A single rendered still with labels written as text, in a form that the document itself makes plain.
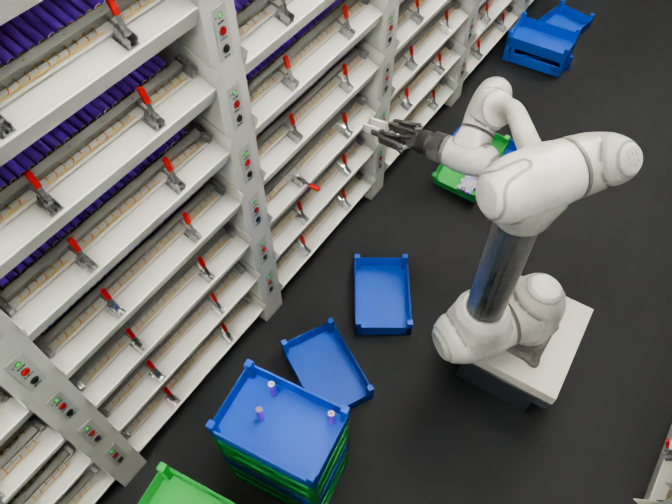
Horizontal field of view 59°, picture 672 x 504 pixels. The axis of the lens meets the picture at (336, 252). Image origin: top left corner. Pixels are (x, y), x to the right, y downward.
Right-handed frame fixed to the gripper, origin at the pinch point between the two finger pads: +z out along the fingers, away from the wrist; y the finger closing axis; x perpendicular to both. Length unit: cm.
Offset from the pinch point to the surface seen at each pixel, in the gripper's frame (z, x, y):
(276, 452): -30, -23, -96
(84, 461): 15, -27, -125
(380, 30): 6.0, 23.6, 15.9
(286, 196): 12.3, -7.4, -33.6
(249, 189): 7, 12, -50
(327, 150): 13.1, -7.0, -10.2
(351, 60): 13.4, 15.3, 9.1
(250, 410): -18, -21, -91
